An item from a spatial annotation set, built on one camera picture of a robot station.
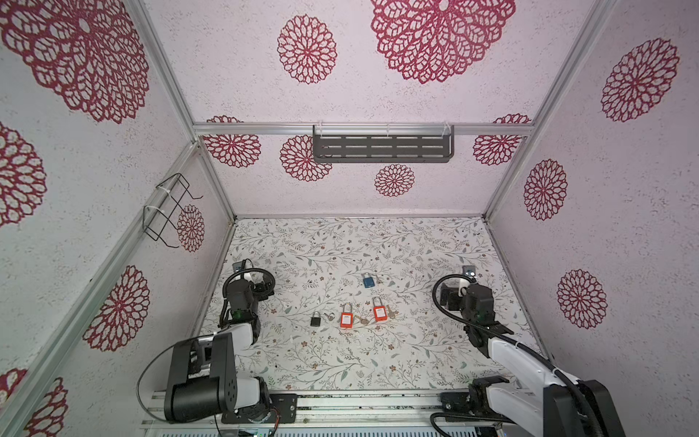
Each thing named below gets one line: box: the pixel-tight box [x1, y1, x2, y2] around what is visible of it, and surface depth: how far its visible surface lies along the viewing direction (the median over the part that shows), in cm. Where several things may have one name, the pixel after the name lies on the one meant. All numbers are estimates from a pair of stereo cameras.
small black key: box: [310, 311, 322, 327], surface depth 92 cm
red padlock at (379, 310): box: [373, 295, 388, 323], surface depth 93 cm
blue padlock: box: [363, 272, 375, 289], surface depth 102 cm
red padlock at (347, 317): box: [339, 302, 355, 329], surface depth 91 cm
